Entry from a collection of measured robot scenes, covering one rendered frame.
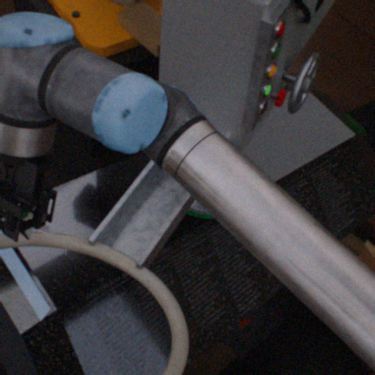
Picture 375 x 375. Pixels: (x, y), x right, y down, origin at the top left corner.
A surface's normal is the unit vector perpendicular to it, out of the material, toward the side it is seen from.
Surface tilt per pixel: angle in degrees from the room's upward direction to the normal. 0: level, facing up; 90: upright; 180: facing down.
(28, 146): 77
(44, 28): 24
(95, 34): 0
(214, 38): 90
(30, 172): 67
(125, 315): 45
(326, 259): 14
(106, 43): 0
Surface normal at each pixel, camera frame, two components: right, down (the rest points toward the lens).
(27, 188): -0.51, 0.32
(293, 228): 0.03, -0.44
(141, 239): 0.08, -0.65
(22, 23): 0.17, -0.88
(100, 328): 0.47, 0.00
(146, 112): 0.80, 0.43
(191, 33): -0.47, 0.66
